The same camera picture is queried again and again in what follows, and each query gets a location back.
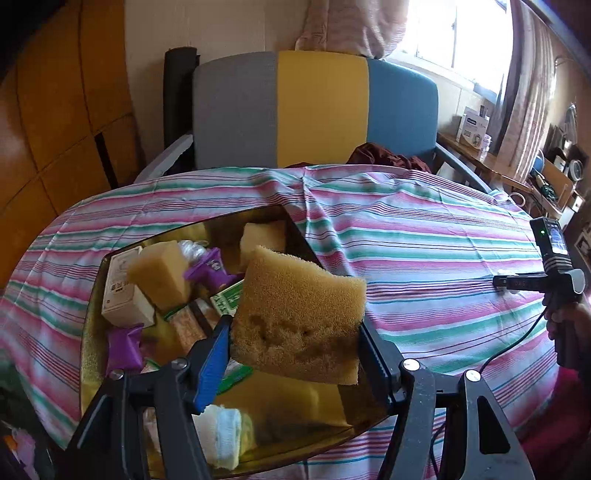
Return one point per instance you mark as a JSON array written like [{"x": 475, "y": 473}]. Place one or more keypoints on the small yellow sponge block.
[{"x": 263, "y": 235}]

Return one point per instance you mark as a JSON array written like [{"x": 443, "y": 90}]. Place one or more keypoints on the white sock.
[{"x": 221, "y": 434}]

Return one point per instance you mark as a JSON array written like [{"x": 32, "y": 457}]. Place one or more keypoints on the striped brown curtain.
[{"x": 531, "y": 92}]

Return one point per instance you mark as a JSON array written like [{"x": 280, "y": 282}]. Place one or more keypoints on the tall yellow sponge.
[{"x": 159, "y": 272}]

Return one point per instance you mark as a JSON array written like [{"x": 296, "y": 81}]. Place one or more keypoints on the white boxes on desk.
[{"x": 473, "y": 127}]

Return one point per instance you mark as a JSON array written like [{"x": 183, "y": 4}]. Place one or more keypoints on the notched yellow sponge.
[{"x": 300, "y": 314}]

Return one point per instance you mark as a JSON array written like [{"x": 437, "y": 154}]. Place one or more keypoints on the wooden wardrobe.
[{"x": 55, "y": 115}]

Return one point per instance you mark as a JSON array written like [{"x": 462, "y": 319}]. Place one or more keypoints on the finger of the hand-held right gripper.
[{"x": 519, "y": 283}]

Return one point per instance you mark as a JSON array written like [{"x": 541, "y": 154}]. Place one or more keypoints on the green-edged snack packet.
[{"x": 187, "y": 330}]

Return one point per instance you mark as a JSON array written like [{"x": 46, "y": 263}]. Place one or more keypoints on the brown cardboard box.
[{"x": 558, "y": 180}]

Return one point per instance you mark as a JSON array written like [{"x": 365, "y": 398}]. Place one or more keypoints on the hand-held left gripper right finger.
[{"x": 378, "y": 364}]

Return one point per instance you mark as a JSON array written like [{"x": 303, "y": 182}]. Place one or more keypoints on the white cardboard box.
[{"x": 120, "y": 295}]

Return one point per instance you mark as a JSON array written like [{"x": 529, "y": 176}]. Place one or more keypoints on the person's red clothing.
[{"x": 558, "y": 415}]

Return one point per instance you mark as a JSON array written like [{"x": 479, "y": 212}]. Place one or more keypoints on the gold tin box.
[{"x": 286, "y": 401}]

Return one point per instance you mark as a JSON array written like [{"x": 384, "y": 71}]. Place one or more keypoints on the person's right hand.
[{"x": 579, "y": 321}]

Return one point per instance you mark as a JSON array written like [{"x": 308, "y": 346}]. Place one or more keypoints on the wooden side desk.
[{"x": 489, "y": 166}]

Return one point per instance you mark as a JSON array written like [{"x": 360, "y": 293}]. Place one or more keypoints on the purple packet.
[
  {"x": 212, "y": 272},
  {"x": 122, "y": 346}
]

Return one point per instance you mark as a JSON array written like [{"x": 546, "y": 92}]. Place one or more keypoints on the grey yellow blue chair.
[{"x": 318, "y": 106}]

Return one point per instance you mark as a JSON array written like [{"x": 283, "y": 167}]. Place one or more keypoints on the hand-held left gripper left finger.
[{"x": 212, "y": 364}]

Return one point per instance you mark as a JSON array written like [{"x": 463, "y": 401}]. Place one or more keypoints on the dark red cloth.
[{"x": 388, "y": 157}]

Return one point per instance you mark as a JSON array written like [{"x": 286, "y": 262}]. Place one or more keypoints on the black rolled mat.
[{"x": 180, "y": 92}]

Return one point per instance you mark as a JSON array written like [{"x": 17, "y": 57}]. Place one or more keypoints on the pink patterned curtain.
[{"x": 351, "y": 23}]

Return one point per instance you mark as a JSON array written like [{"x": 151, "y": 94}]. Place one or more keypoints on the small green box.
[{"x": 226, "y": 300}]

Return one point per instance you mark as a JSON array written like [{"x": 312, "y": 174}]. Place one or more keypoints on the striped tablecloth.
[{"x": 415, "y": 258}]

